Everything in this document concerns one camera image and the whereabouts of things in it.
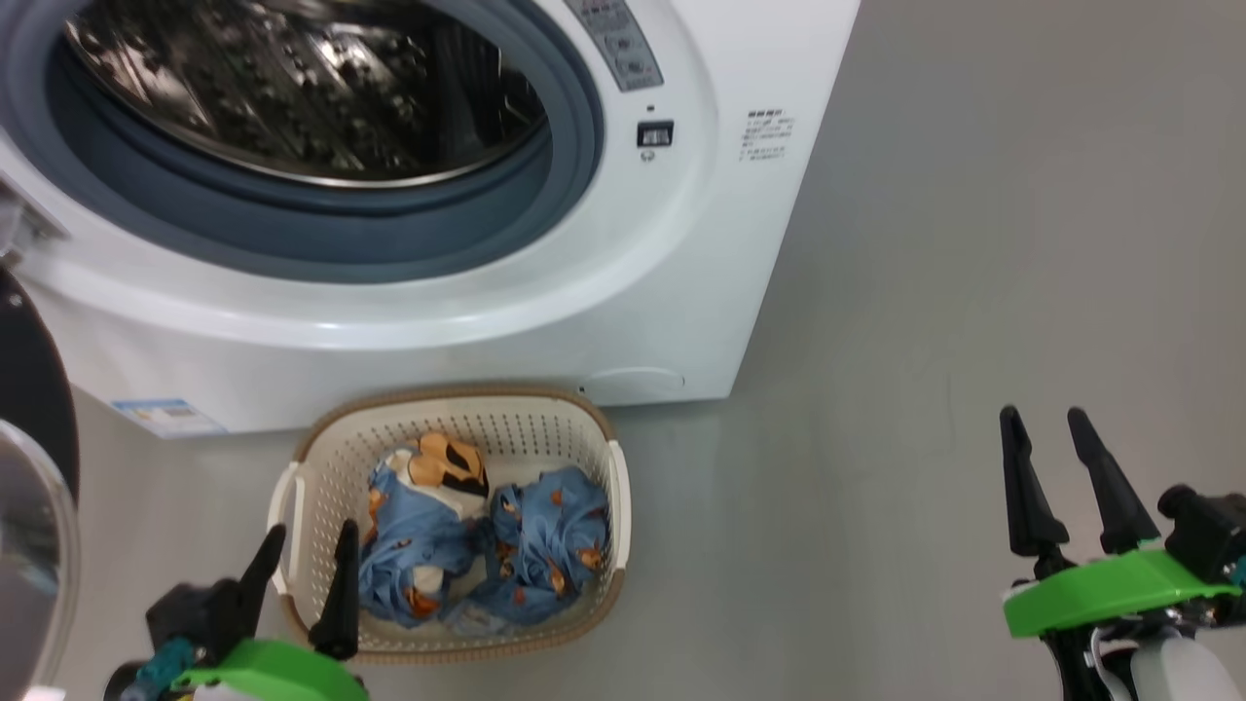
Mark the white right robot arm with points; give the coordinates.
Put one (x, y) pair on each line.
(1178, 672)

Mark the grey instruction label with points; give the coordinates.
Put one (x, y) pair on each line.
(615, 44)

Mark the cream perforated laundry basket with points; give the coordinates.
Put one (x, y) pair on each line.
(321, 467)

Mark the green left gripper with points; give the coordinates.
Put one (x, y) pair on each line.
(273, 672)

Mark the white Hisense washing machine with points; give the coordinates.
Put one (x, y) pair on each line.
(681, 243)

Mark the blue patterned clothes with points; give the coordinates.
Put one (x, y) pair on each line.
(419, 545)

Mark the round dark glass washer door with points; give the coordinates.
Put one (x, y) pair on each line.
(29, 389)

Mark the blue energy label sticker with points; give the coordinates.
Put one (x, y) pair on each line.
(165, 417)

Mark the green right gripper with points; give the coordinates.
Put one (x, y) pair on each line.
(1100, 589)

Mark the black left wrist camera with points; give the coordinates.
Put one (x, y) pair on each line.
(190, 613)

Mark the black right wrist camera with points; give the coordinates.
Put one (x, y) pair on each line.
(1207, 531)

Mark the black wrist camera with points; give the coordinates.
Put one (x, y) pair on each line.
(1207, 531)
(190, 613)

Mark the stainless steel washing machine drum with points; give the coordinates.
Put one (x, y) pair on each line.
(292, 88)

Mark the small printed text label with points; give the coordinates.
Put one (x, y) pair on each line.
(766, 134)

